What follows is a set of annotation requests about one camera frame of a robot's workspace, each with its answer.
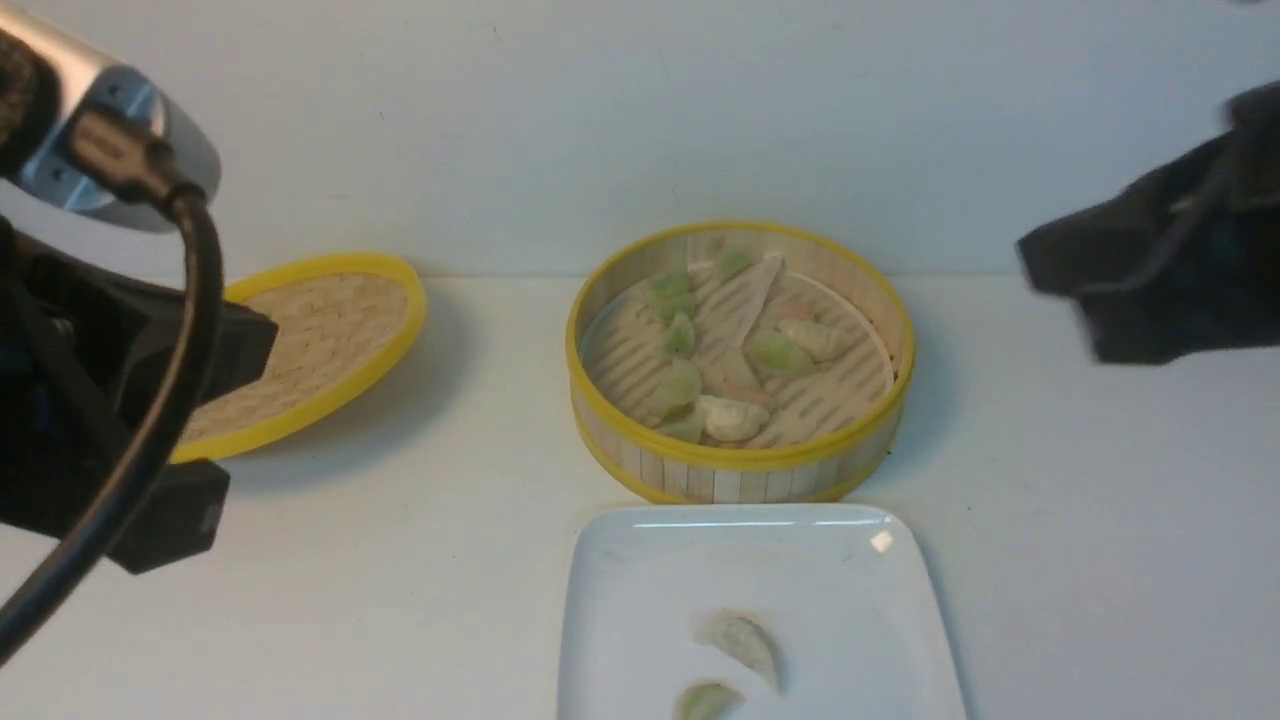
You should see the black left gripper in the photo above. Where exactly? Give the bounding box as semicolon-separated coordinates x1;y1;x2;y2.
1;217;276;574

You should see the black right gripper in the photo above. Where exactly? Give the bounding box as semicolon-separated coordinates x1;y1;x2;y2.
1018;83;1279;366

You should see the white dumpling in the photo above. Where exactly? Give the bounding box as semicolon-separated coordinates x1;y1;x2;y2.
695;395;771;443
692;612;782;694
777;318;854;363

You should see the green dumpling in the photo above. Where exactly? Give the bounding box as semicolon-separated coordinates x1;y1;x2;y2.
744;329;817;379
660;313;698;359
646;357;703;420
671;682;745;720
640;272;698;325

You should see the white square ceramic plate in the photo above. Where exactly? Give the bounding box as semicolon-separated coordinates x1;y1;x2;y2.
556;503;968;719

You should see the yellow-rimmed woven steamer lid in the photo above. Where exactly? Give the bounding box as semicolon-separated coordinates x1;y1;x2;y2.
172;252;428;462

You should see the yellow-rimmed bamboo steamer basket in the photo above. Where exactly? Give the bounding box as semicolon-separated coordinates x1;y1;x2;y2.
564;222;916;503

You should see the white dumpling front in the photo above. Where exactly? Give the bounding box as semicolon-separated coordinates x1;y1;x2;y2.
695;395;771;443

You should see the black cable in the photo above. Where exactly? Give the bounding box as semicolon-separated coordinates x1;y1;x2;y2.
0;105;225;666

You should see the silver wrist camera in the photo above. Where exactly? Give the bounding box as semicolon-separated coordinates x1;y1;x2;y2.
1;3;221;233

